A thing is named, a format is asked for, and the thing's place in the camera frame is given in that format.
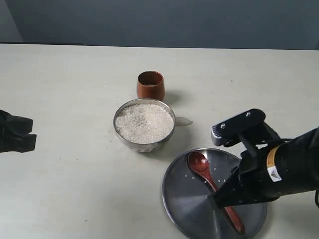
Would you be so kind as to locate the dark red wooden spoon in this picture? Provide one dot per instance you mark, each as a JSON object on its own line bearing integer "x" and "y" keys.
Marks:
{"x": 198, "y": 163}

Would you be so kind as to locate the steel bowl of rice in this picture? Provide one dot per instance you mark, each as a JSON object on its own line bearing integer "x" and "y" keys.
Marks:
{"x": 144, "y": 125}

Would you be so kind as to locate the round steel plate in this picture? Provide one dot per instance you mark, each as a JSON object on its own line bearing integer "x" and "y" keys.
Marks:
{"x": 187, "y": 201}

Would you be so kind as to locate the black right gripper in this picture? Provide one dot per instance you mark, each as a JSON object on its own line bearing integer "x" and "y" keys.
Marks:
{"x": 289, "y": 168}

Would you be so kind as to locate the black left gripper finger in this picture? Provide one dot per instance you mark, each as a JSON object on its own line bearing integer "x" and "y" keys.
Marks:
{"x": 15, "y": 124}
{"x": 18, "y": 143}

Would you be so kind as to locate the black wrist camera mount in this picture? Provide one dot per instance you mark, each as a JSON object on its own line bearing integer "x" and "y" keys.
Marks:
{"x": 248, "y": 128}

